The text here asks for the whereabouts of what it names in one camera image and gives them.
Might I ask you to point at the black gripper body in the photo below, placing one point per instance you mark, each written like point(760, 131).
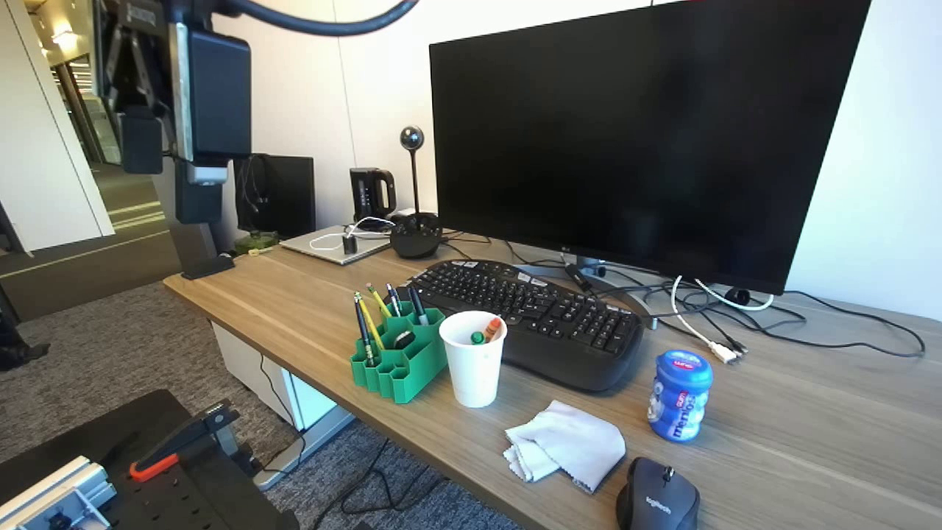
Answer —
point(141, 60)

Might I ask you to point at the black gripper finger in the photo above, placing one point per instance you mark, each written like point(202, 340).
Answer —
point(218, 97)
point(141, 138)

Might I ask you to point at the white paper cup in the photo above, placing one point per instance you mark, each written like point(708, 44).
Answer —
point(471, 371)

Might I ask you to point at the black marker white barrel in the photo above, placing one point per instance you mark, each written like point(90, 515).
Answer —
point(420, 311)

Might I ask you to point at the green capped marker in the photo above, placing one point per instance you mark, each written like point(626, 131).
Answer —
point(478, 337)

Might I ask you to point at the black desk corner block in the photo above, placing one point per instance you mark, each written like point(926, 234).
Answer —
point(208, 265)

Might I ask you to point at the black electric kettle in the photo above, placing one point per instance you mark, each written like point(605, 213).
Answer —
point(371, 194)

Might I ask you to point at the silver closed laptop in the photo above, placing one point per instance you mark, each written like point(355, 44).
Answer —
point(320, 252)

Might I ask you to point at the small black adapter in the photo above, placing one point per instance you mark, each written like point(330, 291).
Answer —
point(349, 241)

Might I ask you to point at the black stand foot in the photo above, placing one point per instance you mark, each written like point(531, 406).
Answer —
point(12, 343)

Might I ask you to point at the black webcam on stand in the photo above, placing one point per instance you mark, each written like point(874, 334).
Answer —
point(415, 235)

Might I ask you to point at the white under-desk cabinet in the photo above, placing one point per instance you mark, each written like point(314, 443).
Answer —
point(246, 368)

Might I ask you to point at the yellow green pencil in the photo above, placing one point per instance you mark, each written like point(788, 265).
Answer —
point(380, 302)

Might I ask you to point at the dark pen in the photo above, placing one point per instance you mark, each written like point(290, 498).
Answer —
point(396, 302)

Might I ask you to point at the black pencil gold print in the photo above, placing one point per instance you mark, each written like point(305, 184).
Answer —
point(364, 334)

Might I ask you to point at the black perforated work table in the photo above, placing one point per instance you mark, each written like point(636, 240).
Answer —
point(90, 430)

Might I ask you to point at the small black silver clip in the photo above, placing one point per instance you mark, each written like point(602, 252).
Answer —
point(400, 340)

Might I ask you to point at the green plastic pen holder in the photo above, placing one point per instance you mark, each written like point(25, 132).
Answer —
point(400, 371)

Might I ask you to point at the orange crayon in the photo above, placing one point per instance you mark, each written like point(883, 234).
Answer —
point(493, 328)

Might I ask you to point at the aluminium extrusion profile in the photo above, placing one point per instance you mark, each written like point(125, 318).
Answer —
point(47, 490)

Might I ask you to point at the black ergonomic keyboard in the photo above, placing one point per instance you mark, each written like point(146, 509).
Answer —
point(559, 324)

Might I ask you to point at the large black monitor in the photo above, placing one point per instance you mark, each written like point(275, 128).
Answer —
point(636, 137)

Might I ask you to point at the white folded cloth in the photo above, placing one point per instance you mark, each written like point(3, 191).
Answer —
point(570, 443)

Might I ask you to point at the blue mentos gum bottle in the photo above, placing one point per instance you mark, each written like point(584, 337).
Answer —
point(682, 399)

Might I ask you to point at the dark grey computer mouse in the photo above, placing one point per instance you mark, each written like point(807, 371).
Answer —
point(657, 502)

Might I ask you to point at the black box against wall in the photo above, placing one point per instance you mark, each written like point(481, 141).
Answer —
point(283, 194)

